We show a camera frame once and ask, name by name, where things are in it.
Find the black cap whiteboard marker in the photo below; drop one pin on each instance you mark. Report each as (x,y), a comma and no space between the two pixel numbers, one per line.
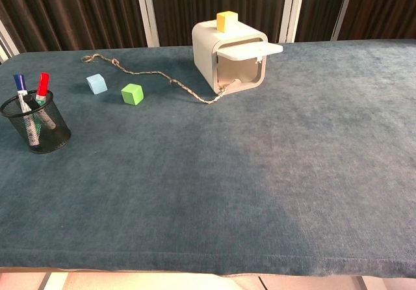
(31,102)

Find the white partition frame post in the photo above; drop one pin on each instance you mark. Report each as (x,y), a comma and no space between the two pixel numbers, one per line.
(147,10)
(343,10)
(291,10)
(6,43)

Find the green cube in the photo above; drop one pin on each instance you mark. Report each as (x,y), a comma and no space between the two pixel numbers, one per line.
(132,95)

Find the blue cap whiteboard marker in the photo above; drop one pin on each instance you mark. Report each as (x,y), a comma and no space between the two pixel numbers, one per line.
(20,82)

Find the red cap whiteboard marker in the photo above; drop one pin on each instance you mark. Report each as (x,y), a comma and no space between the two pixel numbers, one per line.
(42,83)

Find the black pen cup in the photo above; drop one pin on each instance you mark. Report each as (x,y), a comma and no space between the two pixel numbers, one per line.
(52,137)

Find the light blue cube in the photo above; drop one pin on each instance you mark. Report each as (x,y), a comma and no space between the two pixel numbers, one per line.
(97,84)

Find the blue table cloth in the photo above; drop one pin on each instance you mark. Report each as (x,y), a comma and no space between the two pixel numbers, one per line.
(227,179)

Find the white box with flap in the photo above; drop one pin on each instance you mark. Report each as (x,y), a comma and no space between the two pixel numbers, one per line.
(204,52)

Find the yellow cube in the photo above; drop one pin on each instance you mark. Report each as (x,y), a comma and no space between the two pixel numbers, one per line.
(227,21)

